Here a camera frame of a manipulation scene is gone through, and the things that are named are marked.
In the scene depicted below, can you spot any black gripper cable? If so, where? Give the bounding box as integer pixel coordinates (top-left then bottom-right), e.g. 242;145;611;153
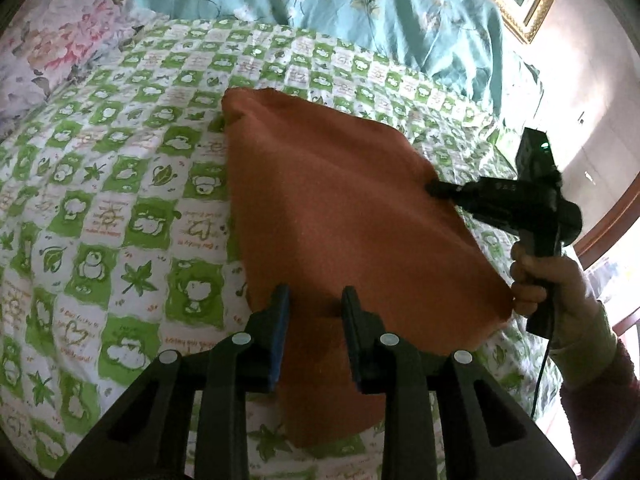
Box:
530;335;553;418

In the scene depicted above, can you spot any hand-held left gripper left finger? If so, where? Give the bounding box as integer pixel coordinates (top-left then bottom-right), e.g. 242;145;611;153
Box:
52;284;292;480

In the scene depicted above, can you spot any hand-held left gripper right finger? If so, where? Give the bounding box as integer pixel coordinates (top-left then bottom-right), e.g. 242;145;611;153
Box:
340;286;581;480

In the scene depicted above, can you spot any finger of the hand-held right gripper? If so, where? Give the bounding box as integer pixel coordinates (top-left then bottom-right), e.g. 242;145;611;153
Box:
425;180;471;206

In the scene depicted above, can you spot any person's right hand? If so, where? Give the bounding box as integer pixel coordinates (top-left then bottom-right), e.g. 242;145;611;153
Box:
509;245;601;332

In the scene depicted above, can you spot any wooden door frame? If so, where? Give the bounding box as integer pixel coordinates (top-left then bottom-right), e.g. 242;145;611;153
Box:
575;195;640;261

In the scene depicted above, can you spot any green checked bed sheet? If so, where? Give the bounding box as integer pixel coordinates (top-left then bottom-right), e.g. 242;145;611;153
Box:
0;17;566;480

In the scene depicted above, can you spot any pale floral pillow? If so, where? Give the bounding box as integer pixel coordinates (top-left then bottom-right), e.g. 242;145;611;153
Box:
0;0;161;136

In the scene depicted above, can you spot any gold framed painting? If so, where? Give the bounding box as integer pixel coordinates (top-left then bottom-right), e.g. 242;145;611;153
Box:
435;0;568;43

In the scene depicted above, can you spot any orange knit sweater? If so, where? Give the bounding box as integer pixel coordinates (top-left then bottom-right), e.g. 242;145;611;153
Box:
220;87;516;448

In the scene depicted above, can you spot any person's right forearm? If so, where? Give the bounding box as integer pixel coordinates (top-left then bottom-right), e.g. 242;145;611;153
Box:
547;300;640;478

